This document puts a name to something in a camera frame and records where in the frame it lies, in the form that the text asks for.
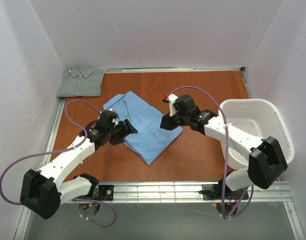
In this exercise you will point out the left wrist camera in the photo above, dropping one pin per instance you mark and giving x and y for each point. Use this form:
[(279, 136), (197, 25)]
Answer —
[(108, 117)]

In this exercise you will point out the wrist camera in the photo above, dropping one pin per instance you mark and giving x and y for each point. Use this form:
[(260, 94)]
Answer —
[(108, 117), (170, 99)]

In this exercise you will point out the aluminium left frame rail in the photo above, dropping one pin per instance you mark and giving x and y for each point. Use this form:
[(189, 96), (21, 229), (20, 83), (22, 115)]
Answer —
[(45, 159)]

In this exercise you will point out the light blue long sleeve shirt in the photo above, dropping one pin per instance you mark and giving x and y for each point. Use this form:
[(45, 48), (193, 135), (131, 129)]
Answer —
[(150, 140)]

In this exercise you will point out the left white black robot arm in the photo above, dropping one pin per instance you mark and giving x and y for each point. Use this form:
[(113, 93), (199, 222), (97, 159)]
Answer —
[(45, 189)]

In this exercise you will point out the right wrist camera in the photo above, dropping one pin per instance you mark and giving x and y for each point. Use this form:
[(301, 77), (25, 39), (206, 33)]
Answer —
[(170, 99)]

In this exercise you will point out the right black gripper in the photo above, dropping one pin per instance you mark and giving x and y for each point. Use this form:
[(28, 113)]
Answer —
[(173, 120)]

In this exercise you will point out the aluminium back frame rail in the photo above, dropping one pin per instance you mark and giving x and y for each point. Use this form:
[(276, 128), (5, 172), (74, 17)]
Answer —
[(156, 70)]

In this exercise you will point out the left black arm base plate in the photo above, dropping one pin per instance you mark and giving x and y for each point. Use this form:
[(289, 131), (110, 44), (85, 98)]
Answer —
[(105, 192)]

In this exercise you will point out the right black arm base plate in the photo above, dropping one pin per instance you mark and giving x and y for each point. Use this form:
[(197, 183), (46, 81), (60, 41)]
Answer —
[(214, 192)]

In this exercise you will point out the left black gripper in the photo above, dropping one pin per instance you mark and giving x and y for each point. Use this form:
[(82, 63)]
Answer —
[(123, 131)]

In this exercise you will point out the folded grey long sleeve shirt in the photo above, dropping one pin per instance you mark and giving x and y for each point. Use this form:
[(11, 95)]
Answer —
[(84, 83)]

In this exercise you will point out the aluminium right frame rail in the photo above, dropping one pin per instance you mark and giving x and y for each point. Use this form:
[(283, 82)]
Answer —
[(243, 74)]

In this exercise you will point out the aluminium frame rail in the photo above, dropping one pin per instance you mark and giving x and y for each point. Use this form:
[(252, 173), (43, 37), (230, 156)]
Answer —
[(172, 192), (156, 70), (45, 159), (243, 74)]

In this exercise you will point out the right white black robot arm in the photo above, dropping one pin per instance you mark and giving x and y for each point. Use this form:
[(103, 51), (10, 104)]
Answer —
[(266, 161)]

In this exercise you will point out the white plastic laundry basket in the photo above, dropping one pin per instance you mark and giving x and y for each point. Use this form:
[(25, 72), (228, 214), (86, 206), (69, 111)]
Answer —
[(260, 118)]

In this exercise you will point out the aluminium front frame rail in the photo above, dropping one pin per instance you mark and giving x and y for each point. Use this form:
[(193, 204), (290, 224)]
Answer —
[(172, 192)]

